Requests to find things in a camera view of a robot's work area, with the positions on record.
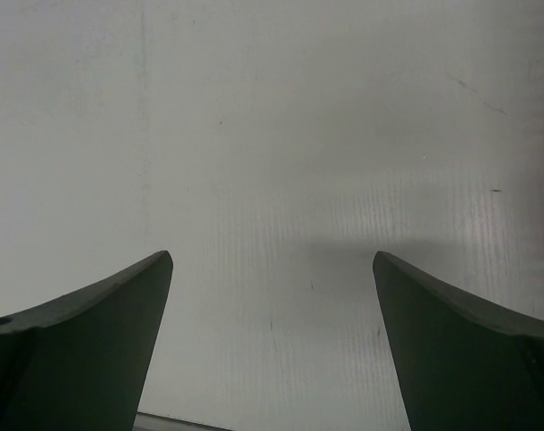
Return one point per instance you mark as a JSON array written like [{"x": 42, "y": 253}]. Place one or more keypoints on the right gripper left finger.
[{"x": 79, "y": 362}]

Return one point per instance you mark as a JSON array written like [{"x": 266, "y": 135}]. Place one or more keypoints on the aluminium mounting rail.
[{"x": 150, "y": 422}]

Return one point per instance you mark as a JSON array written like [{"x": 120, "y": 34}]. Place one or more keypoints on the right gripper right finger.
[{"x": 463, "y": 362}]

